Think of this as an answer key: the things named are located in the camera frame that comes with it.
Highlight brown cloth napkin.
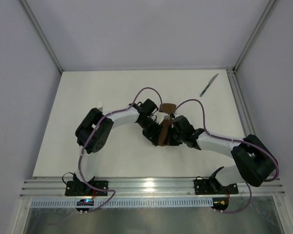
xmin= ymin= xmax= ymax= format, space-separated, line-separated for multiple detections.
xmin=158 ymin=103 xmax=177 ymax=146

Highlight fork with green handle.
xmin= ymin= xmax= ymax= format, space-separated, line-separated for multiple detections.
xmin=97 ymin=102 xmax=103 ymax=111

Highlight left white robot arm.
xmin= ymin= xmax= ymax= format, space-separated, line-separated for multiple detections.
xmin=73 ymin=99 xmax=163 ymax=195

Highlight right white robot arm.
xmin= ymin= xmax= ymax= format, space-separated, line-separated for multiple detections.
xmin=168 ymin=115 xmax=279 ymax=194

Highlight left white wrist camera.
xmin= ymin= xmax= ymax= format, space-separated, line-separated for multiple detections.
xmin=156 ymin=112 xmax=170 ymax=123

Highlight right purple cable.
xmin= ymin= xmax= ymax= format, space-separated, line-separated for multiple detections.
xmin=174 ymin=98 xmax=280 ymax=215

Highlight knife with green handle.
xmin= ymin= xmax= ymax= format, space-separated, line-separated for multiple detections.
xmin=200 ymin=74 xmax=219 ymax=97

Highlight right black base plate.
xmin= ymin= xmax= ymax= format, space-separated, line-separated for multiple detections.
xmin=193 ymin=176 xmax=238 ymax=195

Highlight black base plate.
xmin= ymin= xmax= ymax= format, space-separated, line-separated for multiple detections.
xmin=65 ymin=180 xmax=109 ymax=196
xmin=193 ymin=176 xmax=238 ymax=195

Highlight right side aluminium rail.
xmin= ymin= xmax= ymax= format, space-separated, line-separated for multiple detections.
xmin=226 ymin=69 xmax=269 ymax=176

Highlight slotted cable duct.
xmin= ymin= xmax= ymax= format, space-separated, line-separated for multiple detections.
xmin=30 ymin=197 xmax=214 ymax=209

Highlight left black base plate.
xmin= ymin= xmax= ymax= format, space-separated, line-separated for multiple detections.
xmin=65 ymin=180 xmax=109 ymax=196

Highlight aluminium mounting rail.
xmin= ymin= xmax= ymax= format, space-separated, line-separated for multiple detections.
xmin=19 ymin=177 xmax=285 ymax=198

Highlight right aluminium frame post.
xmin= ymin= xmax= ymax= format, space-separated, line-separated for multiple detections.
xmin=233 ymin=0 xmax=279 ymax=72

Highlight aluminium frame post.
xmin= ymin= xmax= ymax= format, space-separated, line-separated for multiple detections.
xmin=18 ymin=0 xmax=64 ymax=74
xmin=233 ymin=0 xmax=279 ymax=72

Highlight left aluminium frame post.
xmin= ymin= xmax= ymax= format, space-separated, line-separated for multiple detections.
xmin=18 ymin=0 xmax=64 ymax=74

